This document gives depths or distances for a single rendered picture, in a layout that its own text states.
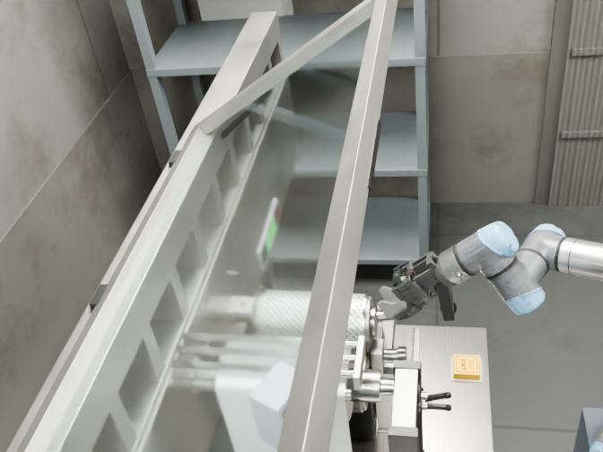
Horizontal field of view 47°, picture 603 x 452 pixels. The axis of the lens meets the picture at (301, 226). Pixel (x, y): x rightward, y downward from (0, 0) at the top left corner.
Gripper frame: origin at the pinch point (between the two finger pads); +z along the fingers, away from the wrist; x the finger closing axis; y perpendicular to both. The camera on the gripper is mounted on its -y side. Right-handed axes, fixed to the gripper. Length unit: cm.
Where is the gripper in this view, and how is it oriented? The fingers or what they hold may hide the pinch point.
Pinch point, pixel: (385, 315)
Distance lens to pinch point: 160.0
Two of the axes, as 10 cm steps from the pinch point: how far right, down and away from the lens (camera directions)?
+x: -1.6, 6.3, -7.6
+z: -6.7, 4.9, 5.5
